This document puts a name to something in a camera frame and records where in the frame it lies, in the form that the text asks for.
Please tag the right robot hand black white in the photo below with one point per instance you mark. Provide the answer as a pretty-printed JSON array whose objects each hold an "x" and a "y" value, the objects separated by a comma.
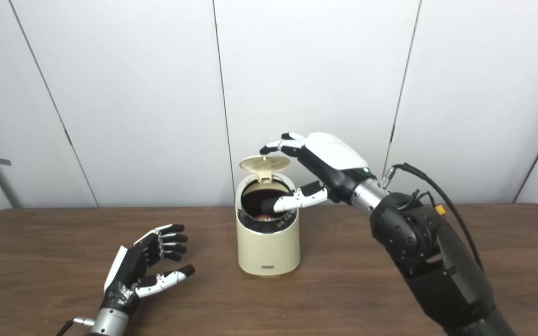
[{"x": 334, "y": 158}]

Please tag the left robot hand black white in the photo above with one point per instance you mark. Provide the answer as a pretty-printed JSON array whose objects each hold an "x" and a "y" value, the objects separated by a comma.
[{"x": 126, "y": 270}]

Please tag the cream round bin lid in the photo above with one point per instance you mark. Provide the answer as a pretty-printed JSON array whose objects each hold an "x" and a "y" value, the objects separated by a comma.
[{"x": 264, "y": 164}]

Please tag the red apple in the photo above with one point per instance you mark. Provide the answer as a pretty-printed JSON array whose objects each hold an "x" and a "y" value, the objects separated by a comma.
[{"x": 264, "y": 217}]

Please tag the cream-colored bin body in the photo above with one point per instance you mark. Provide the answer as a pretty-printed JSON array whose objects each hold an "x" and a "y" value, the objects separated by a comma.
[{"x": 269, "y": 247}]

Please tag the small grey wall tag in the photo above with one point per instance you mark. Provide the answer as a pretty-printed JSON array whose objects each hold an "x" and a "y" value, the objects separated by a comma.
[{"x": 4, "y": 162}]

